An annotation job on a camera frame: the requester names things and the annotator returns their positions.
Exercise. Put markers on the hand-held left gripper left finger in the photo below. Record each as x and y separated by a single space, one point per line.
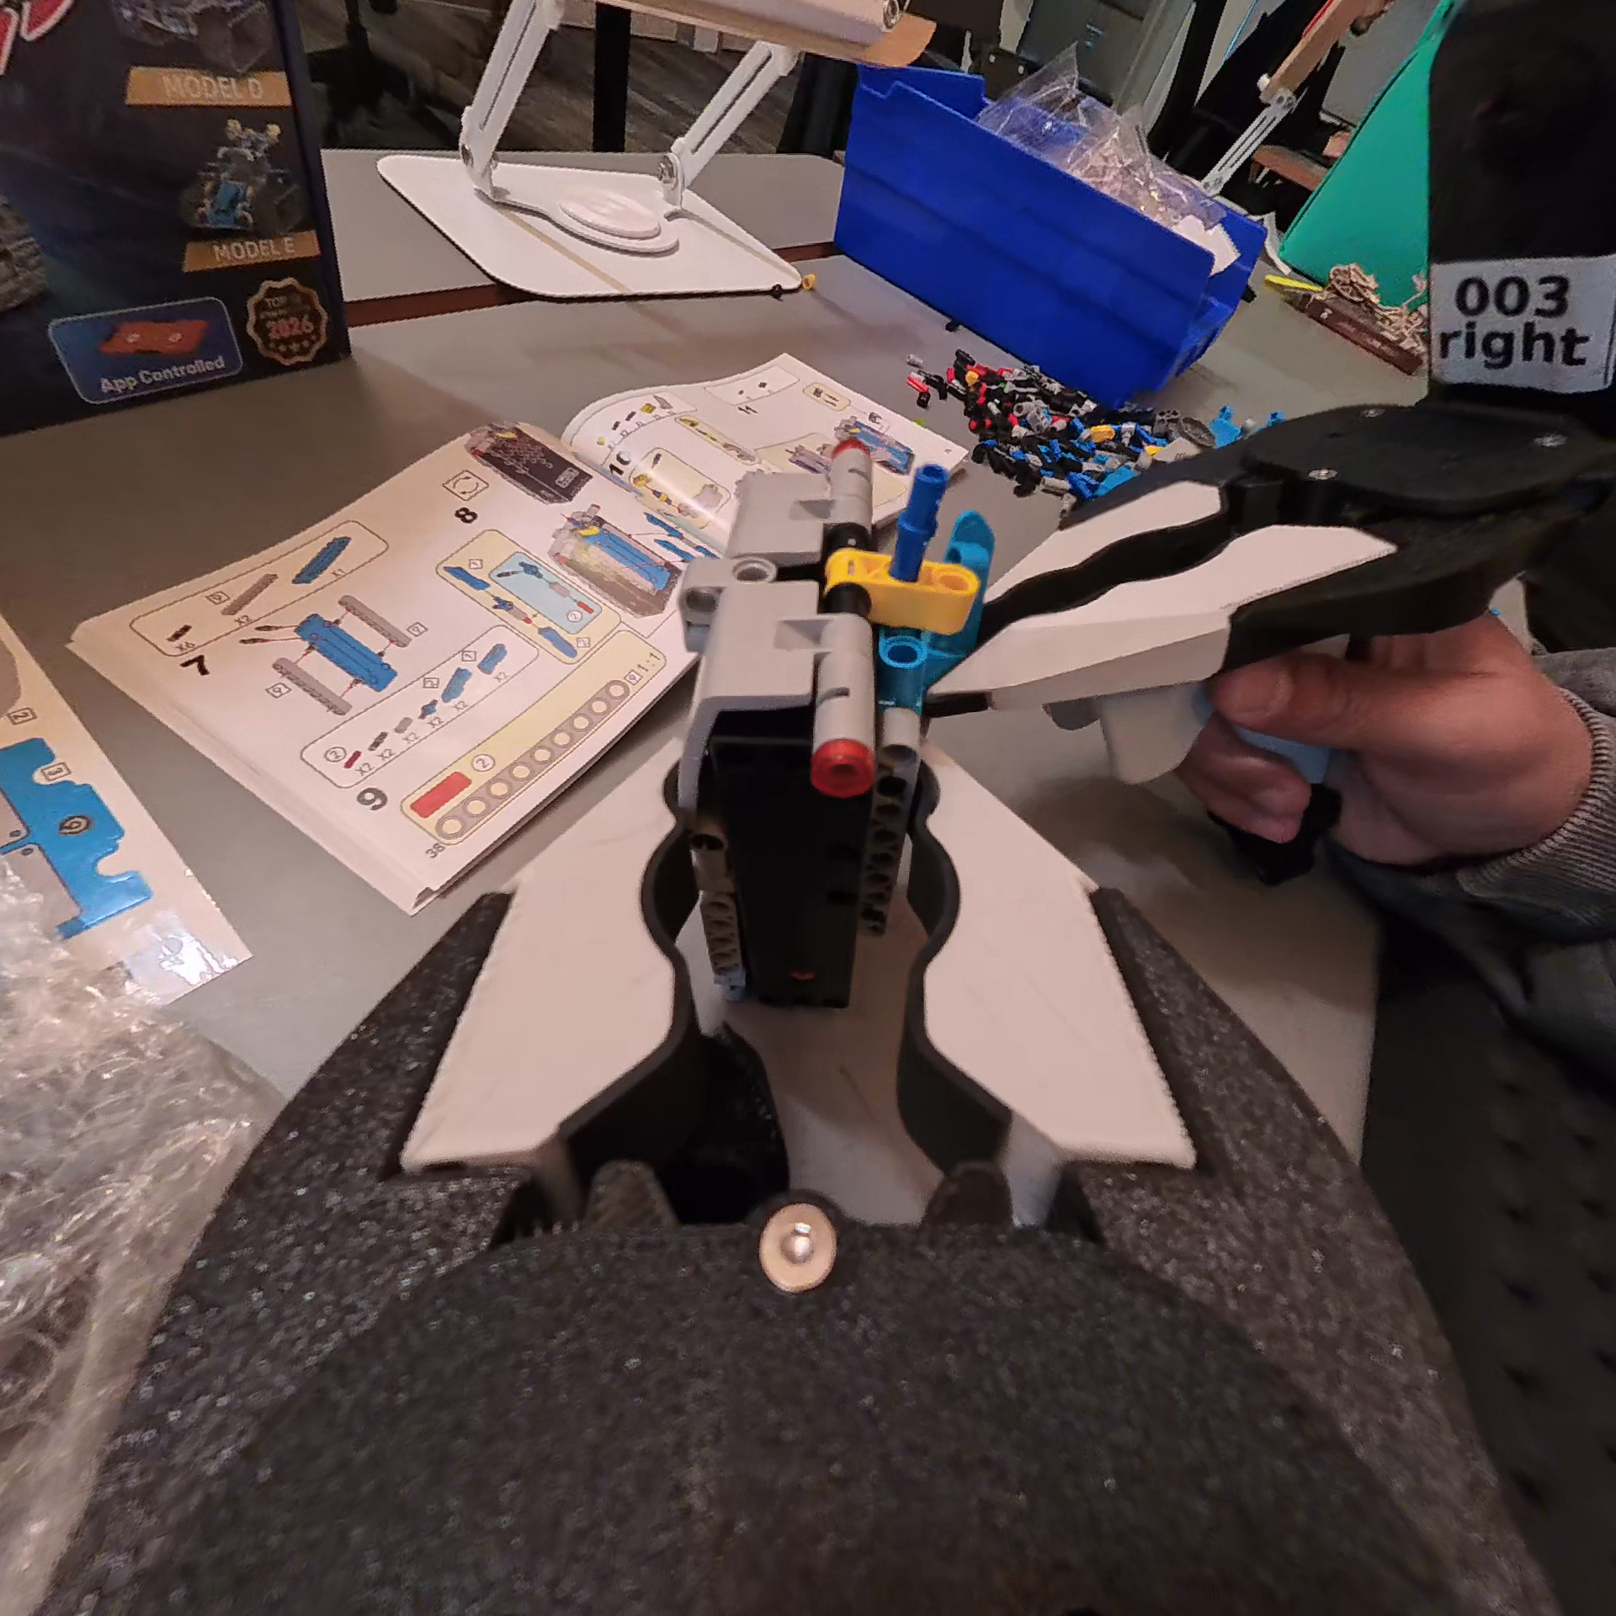
542 1036

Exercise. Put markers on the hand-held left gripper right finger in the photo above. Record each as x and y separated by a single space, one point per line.
1048 1036

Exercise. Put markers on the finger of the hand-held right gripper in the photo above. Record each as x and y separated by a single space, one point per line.
1187 620
1073 576

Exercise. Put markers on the black blue brick model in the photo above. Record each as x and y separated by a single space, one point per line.
796 734

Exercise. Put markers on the person's right forearm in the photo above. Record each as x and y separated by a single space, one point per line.
1541 872

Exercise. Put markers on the grey desk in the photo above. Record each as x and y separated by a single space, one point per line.
202 482

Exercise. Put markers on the person's right hand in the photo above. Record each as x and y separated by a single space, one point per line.
1464 745

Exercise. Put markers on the pile of small bricks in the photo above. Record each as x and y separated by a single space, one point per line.
1060 426

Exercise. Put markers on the small wooden model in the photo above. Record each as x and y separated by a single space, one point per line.
1350 316

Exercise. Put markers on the teal plastic panel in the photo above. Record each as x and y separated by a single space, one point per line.
1375 153

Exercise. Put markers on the blue plastic bin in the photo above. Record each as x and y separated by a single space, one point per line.
1035 228

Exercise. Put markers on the instruction booklet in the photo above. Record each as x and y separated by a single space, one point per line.
404 657

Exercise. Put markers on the clear plastic bag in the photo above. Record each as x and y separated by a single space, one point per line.
1112 139
102 1213

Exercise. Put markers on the blue sticker sheet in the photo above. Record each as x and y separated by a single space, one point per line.
88 834

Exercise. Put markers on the black perforated panel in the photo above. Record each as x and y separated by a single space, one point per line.
1502 1263

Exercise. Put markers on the robot kit box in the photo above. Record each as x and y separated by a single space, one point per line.
152 203

